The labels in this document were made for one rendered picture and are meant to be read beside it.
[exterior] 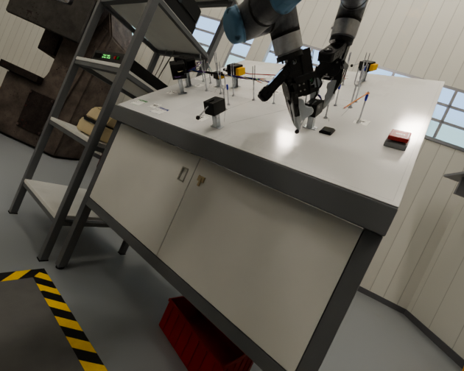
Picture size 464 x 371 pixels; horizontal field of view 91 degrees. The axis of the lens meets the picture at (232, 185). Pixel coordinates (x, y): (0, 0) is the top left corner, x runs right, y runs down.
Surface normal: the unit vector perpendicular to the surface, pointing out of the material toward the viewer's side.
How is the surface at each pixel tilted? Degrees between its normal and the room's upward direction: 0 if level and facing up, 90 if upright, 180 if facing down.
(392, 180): 46
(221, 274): 90
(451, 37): 90
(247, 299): 90
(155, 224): 90
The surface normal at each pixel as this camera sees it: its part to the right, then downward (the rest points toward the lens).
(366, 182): -0.06, -0.77
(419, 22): -0.21, -0.06
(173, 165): -0.48, -0.19
